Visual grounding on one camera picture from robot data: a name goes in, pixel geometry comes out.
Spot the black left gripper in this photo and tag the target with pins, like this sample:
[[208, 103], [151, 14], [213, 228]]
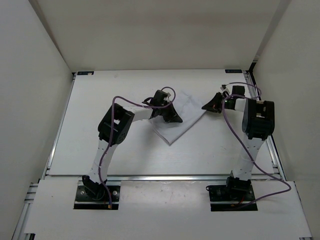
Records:
[[172, 116]]

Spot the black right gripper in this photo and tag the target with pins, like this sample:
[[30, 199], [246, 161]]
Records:
[[214, 104]]

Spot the white fabric skirt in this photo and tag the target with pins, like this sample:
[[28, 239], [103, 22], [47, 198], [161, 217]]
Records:
[[189, 108]]

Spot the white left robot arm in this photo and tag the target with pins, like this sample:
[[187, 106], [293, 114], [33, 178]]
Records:
[[115, 125]]

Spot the blue right corner label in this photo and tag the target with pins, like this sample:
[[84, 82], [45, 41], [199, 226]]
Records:
[[233, 71]]

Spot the blue corner label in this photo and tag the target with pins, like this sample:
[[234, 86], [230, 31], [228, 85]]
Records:
[[233, 71], [85, 73]]

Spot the blue left corner label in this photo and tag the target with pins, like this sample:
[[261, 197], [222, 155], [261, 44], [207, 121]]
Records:
[[85, 73]]

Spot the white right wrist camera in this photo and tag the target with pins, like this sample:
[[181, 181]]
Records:
[[224, 90]]

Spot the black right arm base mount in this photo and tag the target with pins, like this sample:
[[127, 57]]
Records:
[[236, 195]]

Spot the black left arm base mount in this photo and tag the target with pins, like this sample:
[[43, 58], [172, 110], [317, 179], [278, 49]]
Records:
[[94, 196]]

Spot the aluminium left front frame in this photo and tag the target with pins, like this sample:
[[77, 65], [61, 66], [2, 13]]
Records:
[[19, 232]]

